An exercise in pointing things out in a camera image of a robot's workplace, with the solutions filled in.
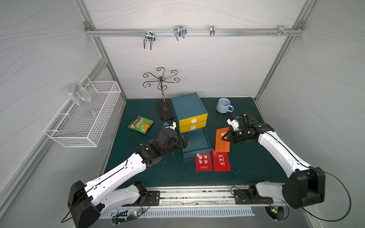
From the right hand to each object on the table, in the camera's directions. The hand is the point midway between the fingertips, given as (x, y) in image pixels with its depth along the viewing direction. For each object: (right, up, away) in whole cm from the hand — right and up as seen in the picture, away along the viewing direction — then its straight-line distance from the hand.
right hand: (223, 138), depth 81 cm
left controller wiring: (-55, -36, -12) cm, 67 cm away
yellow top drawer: (-18, +11, +1) cm, 21 cm away
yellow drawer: (-22, +6, +4) cm, 23 cm away
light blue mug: (+7, +20, +28) cm, 35 cm away
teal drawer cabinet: (-20, +15, +5) cm, 25 cm away
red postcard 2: (0, -15, +7) cm, 17 cm away
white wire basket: (-72, +9, -14) cm, 73 cm away
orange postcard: (-2, -3, -2) cm, 4 cm away
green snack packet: (-54, +6, +20) cm, 58 cm away
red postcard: (-11, -16, +5) cm, 20 cm away
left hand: (-22, +1, -7) cm, 24 cm away
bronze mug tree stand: (-40, +18, +30) cm, 53 cm away
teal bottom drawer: (-13, -5, +12) cm, 19 cm away
